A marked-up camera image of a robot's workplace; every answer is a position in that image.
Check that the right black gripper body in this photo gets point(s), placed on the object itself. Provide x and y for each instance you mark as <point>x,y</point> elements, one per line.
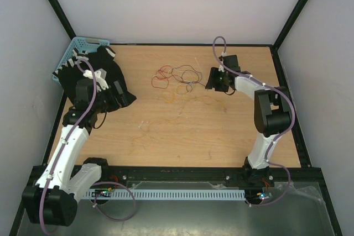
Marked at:
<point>219,82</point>

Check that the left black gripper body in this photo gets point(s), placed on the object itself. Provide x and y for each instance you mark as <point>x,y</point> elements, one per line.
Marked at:
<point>107,101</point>

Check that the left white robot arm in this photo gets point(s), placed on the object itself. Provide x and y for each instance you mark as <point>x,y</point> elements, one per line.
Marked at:
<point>53,199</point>

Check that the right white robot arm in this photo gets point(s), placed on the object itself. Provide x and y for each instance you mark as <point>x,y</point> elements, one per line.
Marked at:
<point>273,114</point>

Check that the striped black white cloth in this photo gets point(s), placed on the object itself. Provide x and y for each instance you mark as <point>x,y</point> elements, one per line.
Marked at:
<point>103,54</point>

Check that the blue plastic basket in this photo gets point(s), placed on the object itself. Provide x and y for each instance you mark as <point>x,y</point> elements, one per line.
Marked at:
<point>82,44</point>

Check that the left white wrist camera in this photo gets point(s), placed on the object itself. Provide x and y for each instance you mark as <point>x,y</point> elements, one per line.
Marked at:
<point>100,77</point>

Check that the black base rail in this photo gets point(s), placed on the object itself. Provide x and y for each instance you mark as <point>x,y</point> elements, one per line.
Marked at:
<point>242,177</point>

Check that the light blue cable duct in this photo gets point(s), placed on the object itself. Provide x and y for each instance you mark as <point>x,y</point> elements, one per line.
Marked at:
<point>168,195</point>

